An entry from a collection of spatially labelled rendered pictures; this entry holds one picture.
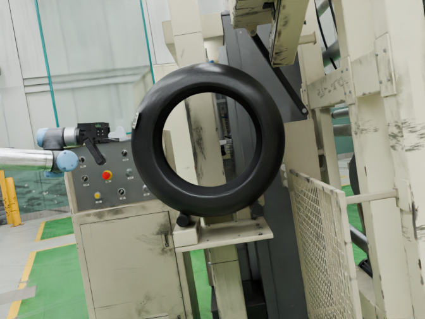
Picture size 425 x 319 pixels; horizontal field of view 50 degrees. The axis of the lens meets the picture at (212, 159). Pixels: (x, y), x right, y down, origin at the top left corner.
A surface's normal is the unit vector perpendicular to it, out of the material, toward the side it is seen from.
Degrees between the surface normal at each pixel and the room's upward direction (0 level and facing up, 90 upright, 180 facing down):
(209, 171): 90
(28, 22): 90
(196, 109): 90
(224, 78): 80
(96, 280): 90
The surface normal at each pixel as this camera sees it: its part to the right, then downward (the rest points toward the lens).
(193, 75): -0.05, -0.13
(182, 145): 0.31, 0.00
